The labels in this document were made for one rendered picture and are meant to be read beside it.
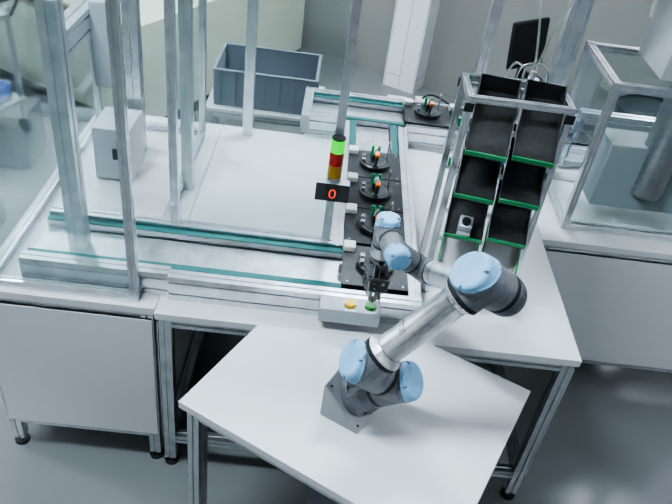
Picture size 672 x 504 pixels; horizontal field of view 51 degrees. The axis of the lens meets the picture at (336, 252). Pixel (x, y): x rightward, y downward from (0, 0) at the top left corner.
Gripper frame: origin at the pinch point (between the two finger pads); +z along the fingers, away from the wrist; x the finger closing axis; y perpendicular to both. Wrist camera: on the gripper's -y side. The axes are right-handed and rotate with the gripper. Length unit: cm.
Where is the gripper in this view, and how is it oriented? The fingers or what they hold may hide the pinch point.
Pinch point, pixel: (372, 297)
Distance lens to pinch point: 238.4
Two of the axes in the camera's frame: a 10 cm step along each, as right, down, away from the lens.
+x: 9.9, 1.2, 0.4
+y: -0.4, 6.0, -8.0
